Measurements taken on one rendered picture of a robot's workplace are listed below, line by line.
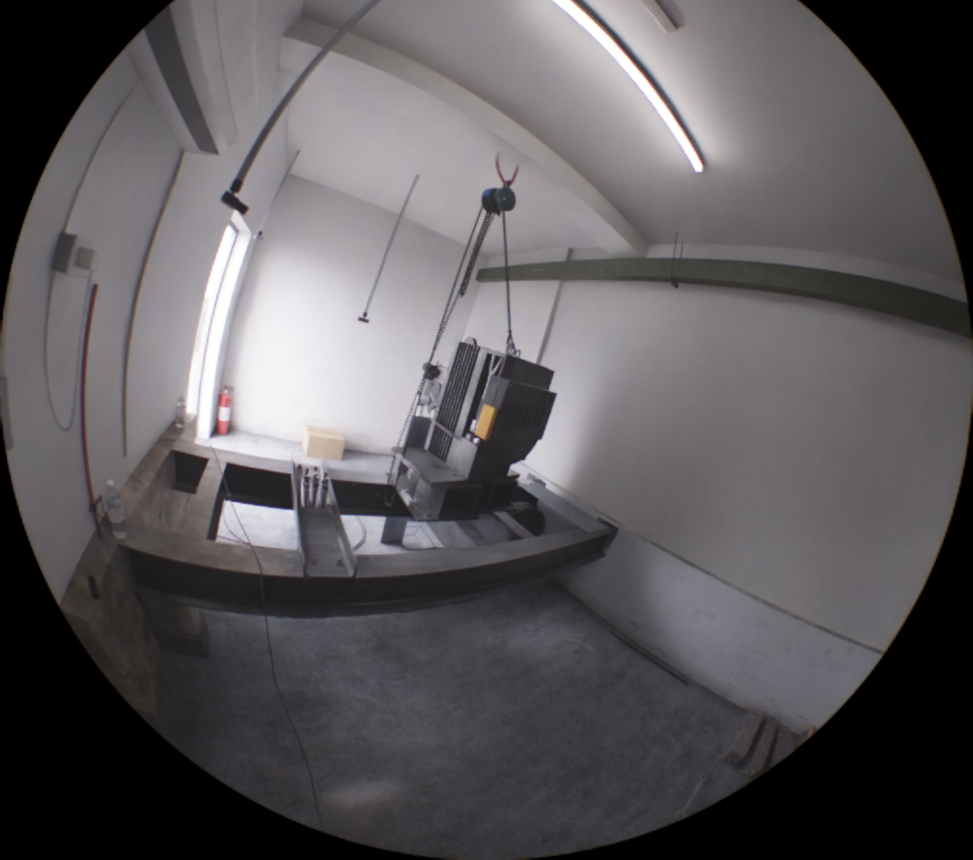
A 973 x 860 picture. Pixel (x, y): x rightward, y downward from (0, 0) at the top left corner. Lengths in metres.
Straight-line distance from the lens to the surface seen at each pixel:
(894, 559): 2.44
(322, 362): 3.74
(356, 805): 1.57
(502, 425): 1.57
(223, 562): 1.28
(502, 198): 1.78
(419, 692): 1.79
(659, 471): 2.32
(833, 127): 1.75
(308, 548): 1.37
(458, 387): 1.85
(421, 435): 2.22
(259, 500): 2.04
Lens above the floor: 1.56
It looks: 3 degrees down
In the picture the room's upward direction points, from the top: 17 degrees clockwise
